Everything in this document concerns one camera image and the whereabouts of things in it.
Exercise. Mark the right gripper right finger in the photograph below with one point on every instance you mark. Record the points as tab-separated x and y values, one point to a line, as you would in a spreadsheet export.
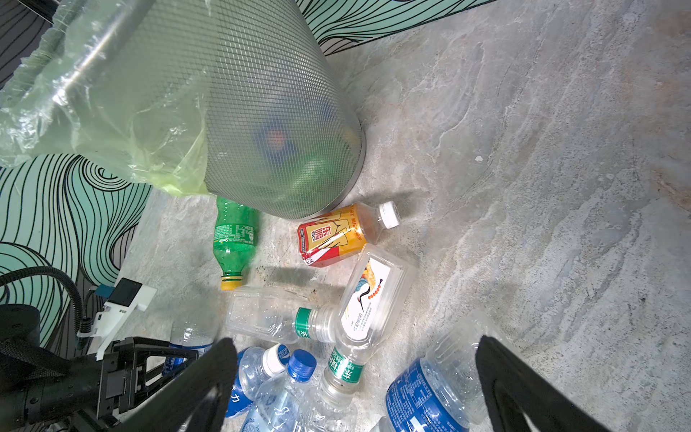
518	398

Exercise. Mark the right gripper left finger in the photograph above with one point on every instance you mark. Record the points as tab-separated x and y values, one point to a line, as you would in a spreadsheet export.
198	398

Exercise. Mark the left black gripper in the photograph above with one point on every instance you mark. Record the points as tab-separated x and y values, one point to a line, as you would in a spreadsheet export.
39	387

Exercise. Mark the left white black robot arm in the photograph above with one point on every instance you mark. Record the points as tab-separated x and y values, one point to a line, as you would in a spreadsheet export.
23	322

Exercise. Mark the grey mesh waste bin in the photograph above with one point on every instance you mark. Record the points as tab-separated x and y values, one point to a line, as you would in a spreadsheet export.
282	137

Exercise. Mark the green plastic bin liner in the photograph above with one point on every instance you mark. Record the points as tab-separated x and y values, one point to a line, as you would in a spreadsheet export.
125	84

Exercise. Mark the clear bottle blue label white cap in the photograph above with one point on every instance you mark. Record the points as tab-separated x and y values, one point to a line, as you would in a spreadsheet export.
256	366

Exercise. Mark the clear bottle blue label front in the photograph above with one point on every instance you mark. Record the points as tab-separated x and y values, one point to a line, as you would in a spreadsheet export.
441	390

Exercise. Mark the clear blue tinted bottle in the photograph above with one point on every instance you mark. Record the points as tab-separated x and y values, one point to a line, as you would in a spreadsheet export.
280	399

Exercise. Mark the clear bottle green cap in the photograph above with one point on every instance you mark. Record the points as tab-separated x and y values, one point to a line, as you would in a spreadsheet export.
276	315

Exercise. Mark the green bottle yellow cap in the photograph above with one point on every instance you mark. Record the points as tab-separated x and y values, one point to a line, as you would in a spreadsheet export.
234	241

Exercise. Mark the clear bottle white picture label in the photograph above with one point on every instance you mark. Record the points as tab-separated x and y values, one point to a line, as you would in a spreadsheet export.
367	313

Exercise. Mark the red yellow tea bottle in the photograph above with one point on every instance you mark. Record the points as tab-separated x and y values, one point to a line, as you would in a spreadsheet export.
344	233

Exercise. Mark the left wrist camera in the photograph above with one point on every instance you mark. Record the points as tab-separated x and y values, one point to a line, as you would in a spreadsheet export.
127	296

